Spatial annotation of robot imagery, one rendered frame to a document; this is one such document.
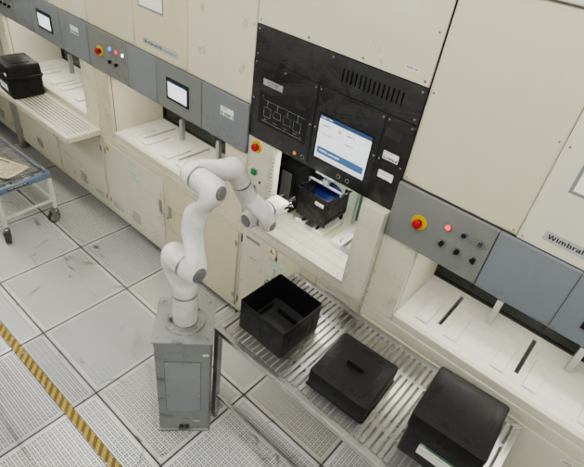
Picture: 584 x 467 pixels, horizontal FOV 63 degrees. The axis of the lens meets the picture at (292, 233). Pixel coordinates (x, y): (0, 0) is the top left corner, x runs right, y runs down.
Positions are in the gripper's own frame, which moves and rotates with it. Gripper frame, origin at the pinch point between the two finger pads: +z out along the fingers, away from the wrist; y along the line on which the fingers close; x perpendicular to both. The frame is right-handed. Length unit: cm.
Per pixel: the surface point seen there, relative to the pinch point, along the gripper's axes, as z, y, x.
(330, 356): -40, 64, -33
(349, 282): -3, 46, -24
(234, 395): -41, 12, -119
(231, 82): 2, -49, 43
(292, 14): 2, -14, 85
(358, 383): -42, 81, -33
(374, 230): -3, 52, 12
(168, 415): -82, 2, -104
